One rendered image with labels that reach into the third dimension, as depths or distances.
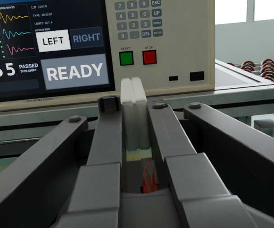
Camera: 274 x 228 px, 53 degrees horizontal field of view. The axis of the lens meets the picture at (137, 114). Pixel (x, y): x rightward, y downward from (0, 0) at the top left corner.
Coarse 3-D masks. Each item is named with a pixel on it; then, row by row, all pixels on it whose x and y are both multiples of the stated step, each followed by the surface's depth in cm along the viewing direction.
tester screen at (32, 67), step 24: (0, 0) 41; (24, 0) 41; (48, 0) 42; (72, 0) 42; (96, 0) 42; (0, 24) 42; (24, 24) 42; (48, 24) 43; (72, 24) 43; (96, 24) 43; (0, 48) 43; (24, 48) 44; (96, 48) 44; (24, 72) 45; (0, 96) 46
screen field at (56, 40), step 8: (40, 32) 43; (48, 32) 43; (56, 32) 43; (64, 32) 43; (72, 32) 43; (80, 32) 43; (88, 32) 43; (96, 32) 43; (40, 40) 43; (48, 40) 43; (56, 40) 43; (64, 40) 43; (72, 40) 44; (80, 40) 44; (88, 40) 44; (96, 40) 44; (40, 48) 44; (48, 48) 44; (56, 48) 44; (64, 48) 44; (72, 48) 44
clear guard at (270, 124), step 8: (240, 120) 46; (248, 120) 46; (256, 120) 45; (264, 120) 45; (272, 120) 45; (256, 128) 42; (264, 128) 42; (272, 128) 42; (272, 136) 39; (144, 152) 38; (144, 160) 36; (152, 160) 36; (144, 168) 34; (152, 168) 34; (144, 176) 32; (152, 176) 32; (144, 184) 31; (152, 184) 31
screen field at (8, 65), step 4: (0, 64) 44; (4, 64) 44; (8, 64) 44; (12, 64) 44; (0, 68) 44; (4, 68) 44; (8, 68) 44; (12, 68) 44; (16, 68) 44; (0, 72) 45; (4, 72) 45; (8, 72) 45; (12, 72) 45; (16, 72) 45; (0, 76) 45; (4, 76) 45; (8, 76) 45; (12, 76) 45
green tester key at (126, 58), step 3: (120, 54) 44; (123, 54) 44; (126, 54) 44; (129, 54) 44; (123, 57) 44; (126, 57) 44; (129, 57) 44; (123, 60) 44; (126, 60) 44; (129, 60) 44; (123, 63) 45; (126, 63) 45; (129, 63) 45
